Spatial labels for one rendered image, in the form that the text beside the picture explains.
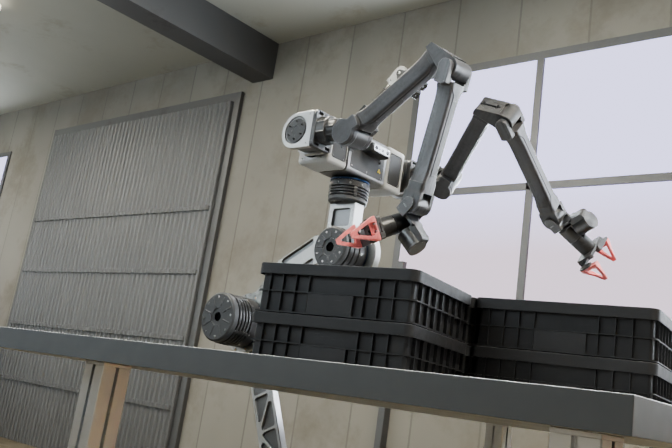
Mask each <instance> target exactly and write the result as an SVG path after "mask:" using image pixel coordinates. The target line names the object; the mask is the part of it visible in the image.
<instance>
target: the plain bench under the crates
mask: <svg viewBox="0 0 672 448"><path fill-rule="evenodd" d="M0 348H4V349H10V350H16V351H23V352H29V353H36V354H42V355H49V356H55V357H61V358H68V359H74V360H81V361H86V365H85V370H84V374H83V379H82V383H81V388H80V392H79V397H78V402H77V406H76V411H75V415H74V420H73V424H72V429H71V433H70V438H69V442H68V447H67V448H115V444H116V439H117V434H118V429H119V424H120V420H121V415H122V410H123V405H124V400H125V395H126V390H127V386H128V381H129V376H130V371H131V368H132V369H139V370H145V371H151V372H158V373H164V374H171V375H177V376H184V377H190V378H196V379H203V380H209V381H216V382H222V383H229V384H235V385H241V386H248V387H254V388H261V389H267V390H274V391H280V392H286V393H293V394H299V395H306V396H312V397H319V398H325V399H331V400H338V401H344V402H351V403H357V404H363V405H370V406H377V407H384V408H390V409H397V410H404V411H410V412H417V413H424V414H431V415H437V416H444V417H451V418H458V419H464V420H471V421H478V422H485V423H486V431H485V441H484V448H510V447H511V435H512V429H511V428H512V427H518V428H525V429H532V430H538V431H545V432H549V445H548V448H624V443H626V444H633V445H639V446H646V447H653V448H672V405H670V404H666V403H663V402H659V401H656V400H652V399H648V398H645V397H641V396H637V395H634V394H625V393H616V392H607V391H597V390H588V389H579V388H569V387H560V386H551V385H541V384H532V383H523V382H513V381H504V380H495V379H486V378H476V377H467V376H458V375H448V374H439V373H430V372H420V371H411V370H402V369H392V368H383V367H374V366H364V365H355V364H346V363H336V362H327V361H318V360H308V359H299V358H290V357H280V356H271V355H262V354H253V353H243V352H234V351H225V350H215V349H206V348H197V347H187V346H178V345H169V344H159V343H150V342H141V341H131V340H122V339H113V338H103V337H94V336H85V335H75V334H66V333H57V332H47V331H38V330H29V329H19V328H10V327H1V326H0ZM88 363H89V364H88Z"/></svg>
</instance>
